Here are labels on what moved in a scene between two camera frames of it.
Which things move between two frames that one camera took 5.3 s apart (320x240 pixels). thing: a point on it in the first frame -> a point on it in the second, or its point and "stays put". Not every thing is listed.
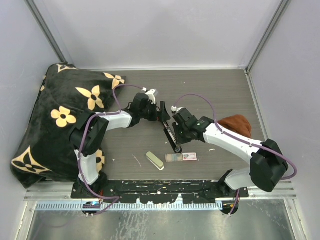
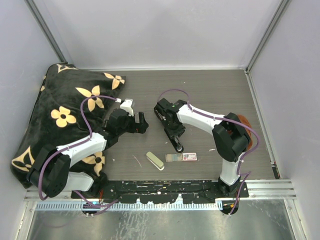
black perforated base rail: x=158 y=191 stays put
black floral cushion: x=47 y=153 stays put
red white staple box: x=173 y=157 stays put
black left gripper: x=155 y=116 -> x=137 y=127
